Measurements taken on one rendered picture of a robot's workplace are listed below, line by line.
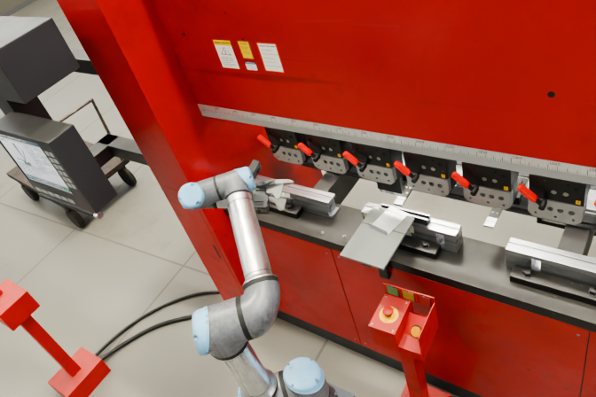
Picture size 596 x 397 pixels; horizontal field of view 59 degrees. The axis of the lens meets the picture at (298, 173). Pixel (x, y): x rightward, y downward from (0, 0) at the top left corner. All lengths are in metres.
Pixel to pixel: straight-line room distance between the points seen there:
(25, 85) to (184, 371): 1.81
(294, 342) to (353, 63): 1.79
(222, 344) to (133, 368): 1.98
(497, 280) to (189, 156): 1.32
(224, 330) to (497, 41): 0.99
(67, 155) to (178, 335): 1.56
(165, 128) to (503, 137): 1.29
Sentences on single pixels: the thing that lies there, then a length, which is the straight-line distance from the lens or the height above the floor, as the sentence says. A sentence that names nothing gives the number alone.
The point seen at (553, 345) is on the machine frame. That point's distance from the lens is 2.09.
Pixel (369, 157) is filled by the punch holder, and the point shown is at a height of 1.29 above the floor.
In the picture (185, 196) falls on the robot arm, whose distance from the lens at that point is 1.54.
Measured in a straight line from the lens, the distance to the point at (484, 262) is 2.04.
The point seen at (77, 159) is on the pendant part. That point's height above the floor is 1.48.
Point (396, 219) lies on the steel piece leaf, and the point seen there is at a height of 1.00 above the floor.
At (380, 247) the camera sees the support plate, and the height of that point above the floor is 1.00.
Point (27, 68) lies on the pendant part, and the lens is 2.06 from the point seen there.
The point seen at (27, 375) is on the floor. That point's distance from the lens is 3.78.
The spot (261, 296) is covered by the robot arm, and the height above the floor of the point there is 1.42.
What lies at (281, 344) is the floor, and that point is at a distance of 3.05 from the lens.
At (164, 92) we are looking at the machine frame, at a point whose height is 1.54.
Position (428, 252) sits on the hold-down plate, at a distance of 2.05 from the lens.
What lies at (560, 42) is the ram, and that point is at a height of 1.77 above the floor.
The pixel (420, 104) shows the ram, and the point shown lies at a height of 1.54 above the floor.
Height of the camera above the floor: 2.44
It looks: 38 degrees down
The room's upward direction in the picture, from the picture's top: 19 degrees counter-clockwise
